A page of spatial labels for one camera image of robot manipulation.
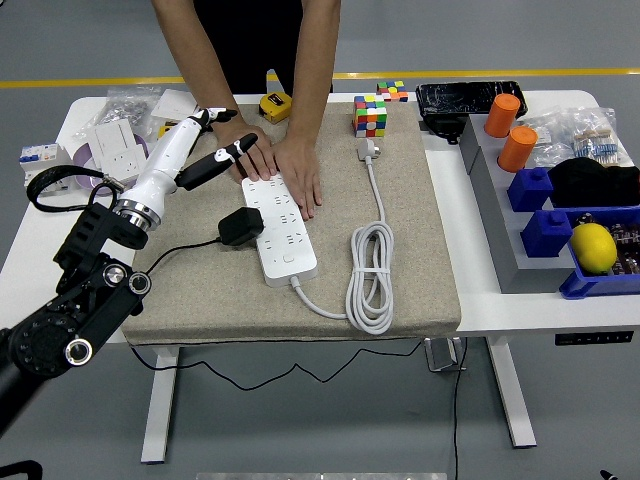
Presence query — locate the person's left hand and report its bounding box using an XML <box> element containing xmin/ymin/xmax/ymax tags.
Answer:
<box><xmin>273</xmin><ymin>135</ymin><xmax>324</xmax><ymax>221</ymax></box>

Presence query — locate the person's right hand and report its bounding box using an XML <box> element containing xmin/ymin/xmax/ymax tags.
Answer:
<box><xmin>212</xmin><ymin>117</ymin><xmax>279</xmax><ymax>184</ymax></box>

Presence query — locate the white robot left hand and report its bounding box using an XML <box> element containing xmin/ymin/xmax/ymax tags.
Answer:
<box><xmin>118</xmin><ymin>106</ymin><xmax>260</xmax><ymax>215</ymax></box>

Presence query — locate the black plug adapter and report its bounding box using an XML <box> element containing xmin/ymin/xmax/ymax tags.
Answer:
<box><xmin>217</xmin><ymin>206</ymin><xmax>266</xmax><ymax>247</ymax></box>

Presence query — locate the white power strip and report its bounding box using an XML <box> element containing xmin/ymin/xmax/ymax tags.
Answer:
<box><xmin>241</xmin><ymin>172</ymin><xmax>320</xmax><ymax>289</ymax></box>

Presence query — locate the black plug cord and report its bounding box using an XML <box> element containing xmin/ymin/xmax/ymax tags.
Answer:
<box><xmin>127</xmin><ymin>234</ymin><xmax>427</xmax><ymax>392</ymax></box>

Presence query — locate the dark circuit board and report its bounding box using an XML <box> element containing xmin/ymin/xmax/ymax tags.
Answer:
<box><xmin>574</xmin><ymin>212</ymin><xmax>640</xmax><ymax>279</ymax></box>

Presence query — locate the square yellow tape measure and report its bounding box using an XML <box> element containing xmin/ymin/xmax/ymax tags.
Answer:
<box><xmin>258</xmin><ymin>91</ymin><xmax>293</xmax><ymax>124</ymax></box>

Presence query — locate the clear bag of metal parts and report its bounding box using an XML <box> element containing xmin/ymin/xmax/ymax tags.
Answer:
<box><xmin>72</xmin><ymin>85</ymin><xmax>162</xmax><ymax>141</ymax></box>

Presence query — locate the large colourful puzzle cube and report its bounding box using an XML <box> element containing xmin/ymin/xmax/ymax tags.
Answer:
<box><xmin>352</xmin><ymin>94</ymin><xmax>389</xmax><ymax>139</ymax></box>

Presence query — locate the white circuit breaker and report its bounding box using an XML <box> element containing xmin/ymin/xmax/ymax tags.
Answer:
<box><xmin>18</xmin><ymin>142</ymin><xmax>73</xmax><ymax>199</ymax></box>

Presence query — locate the white table leg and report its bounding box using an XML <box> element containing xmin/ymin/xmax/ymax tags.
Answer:
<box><xmin>487</xmin><ymin>335</ymin><xmax>538</xmax><ymax>448</ymax></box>
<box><xmin>139</xmin><ymin>344</ymin><xmax>181</xmax><ymax>464</ymax></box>

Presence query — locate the person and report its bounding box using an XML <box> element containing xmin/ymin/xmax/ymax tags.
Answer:
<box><xmin>192</xmin><ymin>0</ymin><xmax>334</xmax><ymax>97</ymax></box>

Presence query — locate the small colourful puzzle cube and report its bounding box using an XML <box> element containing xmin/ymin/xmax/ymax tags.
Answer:
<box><xmin>375</xmin><ymin>80</ymin><xmax>409</xmax><ymax>104</ymax></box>

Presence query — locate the black table control panel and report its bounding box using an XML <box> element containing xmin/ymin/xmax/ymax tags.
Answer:
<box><xmin>553</xmin><ymin>330</ymin><xmax>635</xmax><ymax>346</ymax></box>

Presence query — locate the grey-brown mat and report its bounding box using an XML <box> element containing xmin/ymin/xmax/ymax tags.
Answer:
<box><xmin>121</xmin><ymin>102</ymin><xmax>462</xmax><ymax>346</ymax></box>

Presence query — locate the black box device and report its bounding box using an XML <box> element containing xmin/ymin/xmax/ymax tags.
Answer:
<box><xmin>422</xmin><ymin>114</ymin><xmax>471</xmax><ymax>146</ymax></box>

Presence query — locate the black plastic tray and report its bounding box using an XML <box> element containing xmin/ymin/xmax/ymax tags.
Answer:
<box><xmin>414</xmin><ymin>80</ymin><xmax>529</xmax><ymax>121</ymax></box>

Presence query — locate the blue plastic bin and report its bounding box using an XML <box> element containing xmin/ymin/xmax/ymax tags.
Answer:
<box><xmin>558</xmin><ymin>204</ymin><xmax>640</xmax><ymax>301</ymax></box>

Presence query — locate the silver box under table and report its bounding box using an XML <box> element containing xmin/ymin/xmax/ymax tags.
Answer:
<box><xmin>423</xmin><ymin>337</ymin><xmax>467</xmax><ymax>372</ymax></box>

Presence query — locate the orange cylinder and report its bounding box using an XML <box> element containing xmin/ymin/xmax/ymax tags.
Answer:
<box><xmin>496</xmin><ymin>125</ymin><xmax>539</xmax><ymax>174</ymax></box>
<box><xmin>483</xmin><ymin>93</ymin><xmax>521</xmax><ymax>139</ymax></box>

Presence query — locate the grey stepped block stand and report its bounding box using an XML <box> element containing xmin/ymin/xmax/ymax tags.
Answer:
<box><xmin>458</xmin><ymin>113</ymin><xmax>581</xmax><ymax>295</ymax></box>

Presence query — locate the yellow lemon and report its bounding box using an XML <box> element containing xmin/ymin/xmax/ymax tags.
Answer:
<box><xmin>568</xmin><ymin>223</ymin><xmax>619</xmax><ymax>275</ymax></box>

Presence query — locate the blue block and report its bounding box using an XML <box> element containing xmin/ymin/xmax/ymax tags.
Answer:
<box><xmin>520</xmin><ymin>209</ymin><xmax>574</xmax><ymax>260</ymax></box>
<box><xmin>507</xmin><ymin>167</ymin><xmax>555</xmax><ymax>214</ymax></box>

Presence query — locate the clear bag of white parts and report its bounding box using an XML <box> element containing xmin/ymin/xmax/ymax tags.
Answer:
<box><xmin>519</xmin><ymin>112</ymin><xmax>576</xmax><ymax>169</ymax></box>

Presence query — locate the black cloth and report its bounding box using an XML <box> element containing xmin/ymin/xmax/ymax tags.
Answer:
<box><xmin>547</xmin><ymin>157</ymin><xmax>640</xmax><ymax>210</ymax></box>

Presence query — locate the clear bag of resistors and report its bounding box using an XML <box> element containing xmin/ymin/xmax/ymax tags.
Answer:
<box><xmin>567</xmin><ymin>106</ymin><xmax>634</xmax><ymax>169</ymax></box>

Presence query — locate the white wall socket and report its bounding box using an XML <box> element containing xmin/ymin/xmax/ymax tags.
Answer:
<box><xmin>99</xmin><ymin>144</ymin><xmax>151</xmax><ymax>184</ymax></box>

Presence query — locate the white switch panel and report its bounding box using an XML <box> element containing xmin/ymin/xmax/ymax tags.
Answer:
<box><xmin>93</xmin><ymin>118</ymin><xmax>137</xmax><ymax>160</ymax></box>

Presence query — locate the white flat switch plate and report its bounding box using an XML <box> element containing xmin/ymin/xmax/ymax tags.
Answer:
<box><xmin>149</xmin><ymin>88</ymin><xmax>199</xmax><ymax>124</ymax></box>

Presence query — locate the white power strip cord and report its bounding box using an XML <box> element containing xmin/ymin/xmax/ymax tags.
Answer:
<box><xmin>288</xmin><ymin>138</ymin><xmax>397</xmax><ymax>336</ymax></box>

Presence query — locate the black hanging cable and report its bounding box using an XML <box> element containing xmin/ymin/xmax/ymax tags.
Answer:
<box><xmin>451</xmin><ymin>338</ymin><xmax>469</xmax><ymax>480</ymax></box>

